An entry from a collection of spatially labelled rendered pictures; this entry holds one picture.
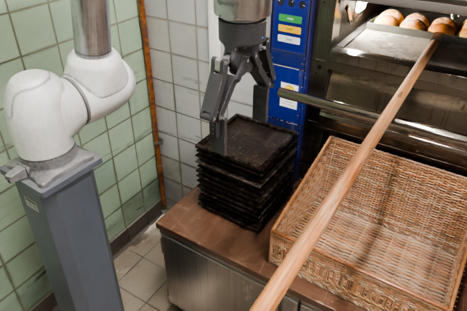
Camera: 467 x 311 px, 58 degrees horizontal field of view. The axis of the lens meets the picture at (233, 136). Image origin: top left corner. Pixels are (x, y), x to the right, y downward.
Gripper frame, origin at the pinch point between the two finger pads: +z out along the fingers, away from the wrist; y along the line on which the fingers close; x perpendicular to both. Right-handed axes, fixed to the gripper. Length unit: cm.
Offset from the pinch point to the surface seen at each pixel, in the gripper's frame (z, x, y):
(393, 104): 11, 16, -49
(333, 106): 15.2, 0.6, -47.1
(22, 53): 13, -104, -21
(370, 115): 15, 11, -47
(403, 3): -10, 8, -70
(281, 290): 13.1, 18.3, 16.9
